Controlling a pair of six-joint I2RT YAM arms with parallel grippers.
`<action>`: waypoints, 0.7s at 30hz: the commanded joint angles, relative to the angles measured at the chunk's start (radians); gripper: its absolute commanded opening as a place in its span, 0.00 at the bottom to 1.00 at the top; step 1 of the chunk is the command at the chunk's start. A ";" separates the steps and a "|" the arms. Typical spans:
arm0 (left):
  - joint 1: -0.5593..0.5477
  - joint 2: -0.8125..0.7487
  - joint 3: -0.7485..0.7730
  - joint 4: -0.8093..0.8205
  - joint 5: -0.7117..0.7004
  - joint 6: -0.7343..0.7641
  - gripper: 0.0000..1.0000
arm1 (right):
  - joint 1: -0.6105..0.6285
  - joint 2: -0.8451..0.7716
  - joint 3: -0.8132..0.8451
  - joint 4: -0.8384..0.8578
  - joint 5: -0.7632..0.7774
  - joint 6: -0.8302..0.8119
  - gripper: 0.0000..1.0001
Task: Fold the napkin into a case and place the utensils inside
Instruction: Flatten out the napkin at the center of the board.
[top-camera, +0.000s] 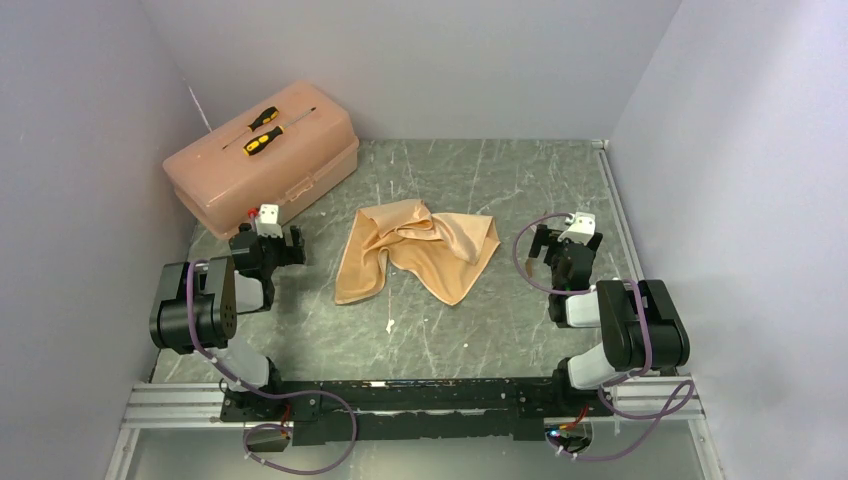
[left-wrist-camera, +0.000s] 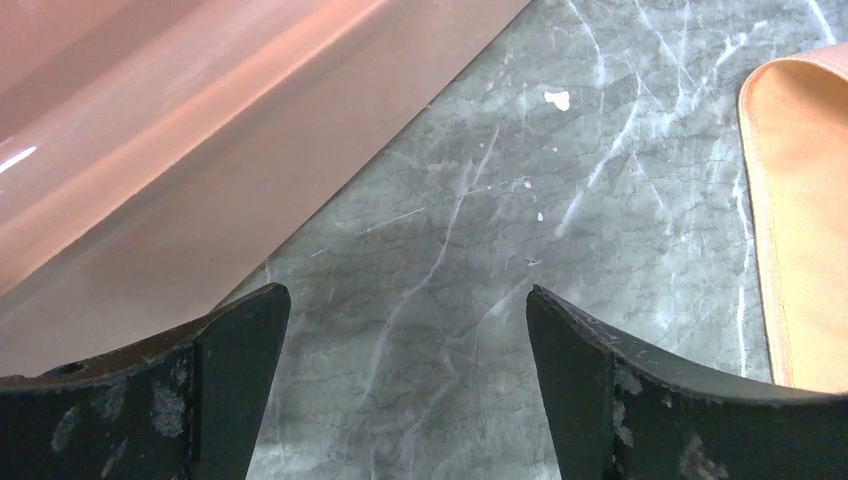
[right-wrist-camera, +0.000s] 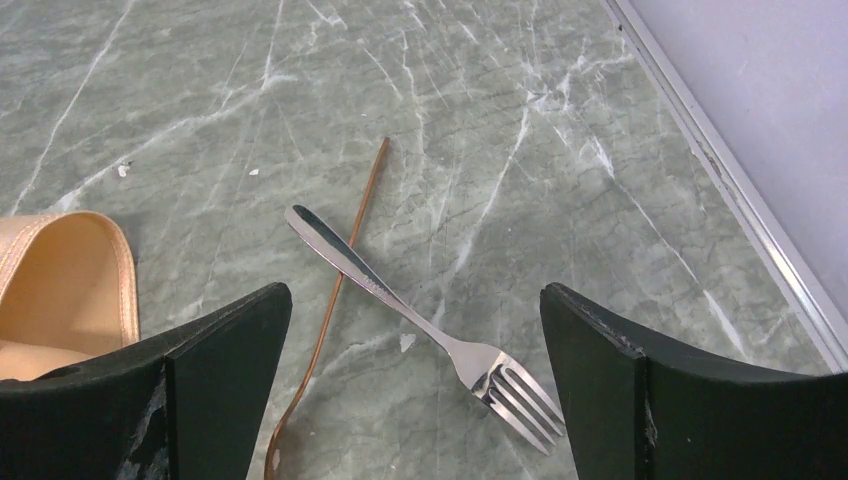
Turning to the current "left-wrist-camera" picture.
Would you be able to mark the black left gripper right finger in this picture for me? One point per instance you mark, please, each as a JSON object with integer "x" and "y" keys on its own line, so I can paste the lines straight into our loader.
{"x": 619, "y": 407}

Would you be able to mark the orange cloth napkin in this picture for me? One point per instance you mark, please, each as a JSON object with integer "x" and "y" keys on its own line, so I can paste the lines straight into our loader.
{"x": 793, "y": 122}

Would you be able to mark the pink plastic toolbox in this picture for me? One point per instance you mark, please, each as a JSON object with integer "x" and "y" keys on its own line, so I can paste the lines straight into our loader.
{"x": 154, "y": 153}

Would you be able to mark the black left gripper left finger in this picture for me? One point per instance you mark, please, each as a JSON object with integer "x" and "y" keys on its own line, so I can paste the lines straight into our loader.
{"x": 183, "y": 404}

